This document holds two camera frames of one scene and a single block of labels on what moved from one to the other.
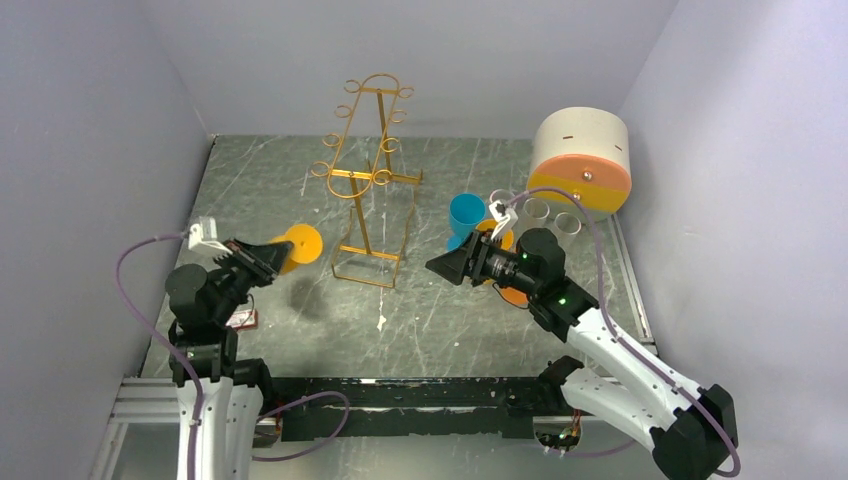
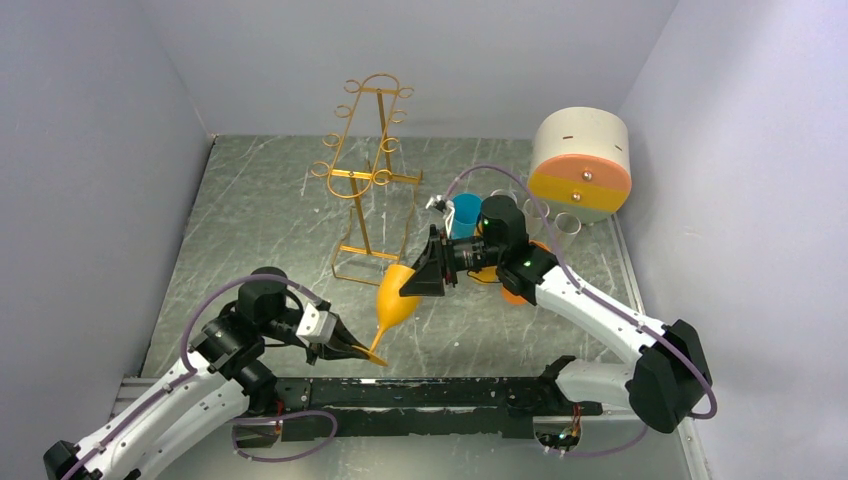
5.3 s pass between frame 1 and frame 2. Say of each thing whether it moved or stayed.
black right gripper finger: moved
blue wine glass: stayed
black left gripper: moved
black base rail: stayed
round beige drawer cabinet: stayed
